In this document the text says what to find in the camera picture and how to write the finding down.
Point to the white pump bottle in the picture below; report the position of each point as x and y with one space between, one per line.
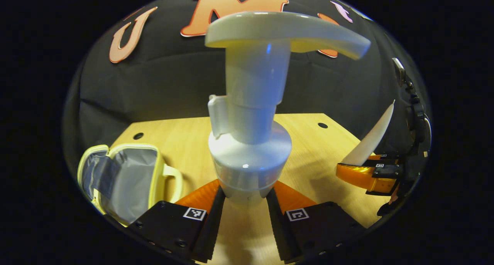
251 103

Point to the white cream tube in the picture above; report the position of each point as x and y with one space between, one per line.
370 141

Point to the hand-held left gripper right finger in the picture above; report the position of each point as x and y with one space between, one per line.
278 226

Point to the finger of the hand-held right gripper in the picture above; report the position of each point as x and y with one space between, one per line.
362 176
382 157

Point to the small yellow suitcase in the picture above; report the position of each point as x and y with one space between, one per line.
127 180

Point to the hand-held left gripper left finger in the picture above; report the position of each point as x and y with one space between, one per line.
214 226

